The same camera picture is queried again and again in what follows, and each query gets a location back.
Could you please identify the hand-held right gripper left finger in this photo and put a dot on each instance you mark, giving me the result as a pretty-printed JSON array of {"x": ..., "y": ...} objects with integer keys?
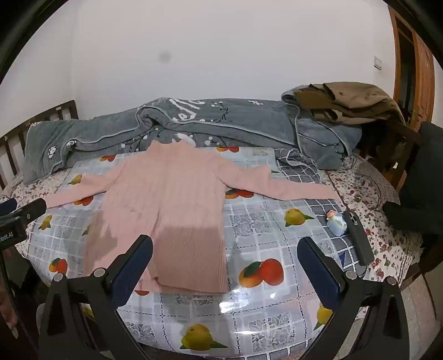
[{"x": 133, "y": 268}]

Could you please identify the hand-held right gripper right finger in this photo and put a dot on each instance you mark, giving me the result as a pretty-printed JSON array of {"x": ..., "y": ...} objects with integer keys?
[{"x": 316, "y": 268}]

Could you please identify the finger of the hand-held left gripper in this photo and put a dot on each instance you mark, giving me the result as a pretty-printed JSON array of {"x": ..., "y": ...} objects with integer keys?
[
  {"x": 31, "y": 211},
  {"x": 7, "y": 206}
]

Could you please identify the pink ribbed knit sweater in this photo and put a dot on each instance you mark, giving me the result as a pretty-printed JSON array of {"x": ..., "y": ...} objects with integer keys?
[{"x": 173, "y": 194}]

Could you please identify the small doll figurine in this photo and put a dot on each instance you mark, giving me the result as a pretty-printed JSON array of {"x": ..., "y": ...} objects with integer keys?
[{"x": 336, "y": 225}]

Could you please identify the black smartphone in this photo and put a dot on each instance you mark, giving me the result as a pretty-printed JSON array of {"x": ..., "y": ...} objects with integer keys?
[{"x": 360, "y": 239}]

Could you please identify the fruit print plastic sheet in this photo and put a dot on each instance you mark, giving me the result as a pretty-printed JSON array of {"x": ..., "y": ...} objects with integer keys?
[{"x": 263, "y": 228}]

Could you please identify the dark wooden headboard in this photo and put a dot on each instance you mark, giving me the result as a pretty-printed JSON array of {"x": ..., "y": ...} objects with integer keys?
[{"x": 20, "y": 138}]

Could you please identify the floral bed sheet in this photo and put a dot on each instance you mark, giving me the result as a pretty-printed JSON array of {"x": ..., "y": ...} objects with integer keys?
[{"x": 363, "y": 194}]

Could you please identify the grey checked cloth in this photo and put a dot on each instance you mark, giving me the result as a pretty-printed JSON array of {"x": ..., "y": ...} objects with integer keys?
[{"x": 299, "y": 168}]

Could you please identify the dark cloth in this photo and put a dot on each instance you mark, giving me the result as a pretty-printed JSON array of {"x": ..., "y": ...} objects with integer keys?
[{"x": 425, "y": 180}]

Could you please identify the dark wooden chair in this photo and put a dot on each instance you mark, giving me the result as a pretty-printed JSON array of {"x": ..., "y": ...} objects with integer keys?
[{"x": 391, "y": 145}]

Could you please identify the grey printed quilt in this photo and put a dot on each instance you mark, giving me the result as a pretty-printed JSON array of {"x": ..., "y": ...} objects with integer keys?
[{"x": 242, "y": 121}]

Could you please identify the brown jacket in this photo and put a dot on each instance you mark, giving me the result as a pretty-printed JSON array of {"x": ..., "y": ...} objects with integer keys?
[{"x": 356, "y": 100}]

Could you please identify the wooden door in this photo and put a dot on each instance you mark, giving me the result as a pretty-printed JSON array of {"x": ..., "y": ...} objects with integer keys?
[{"x": 424, "y": 69}]

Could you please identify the white wall switch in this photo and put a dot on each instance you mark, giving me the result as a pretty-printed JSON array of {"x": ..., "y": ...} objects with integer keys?
[{"x": 378, "y": 62}]

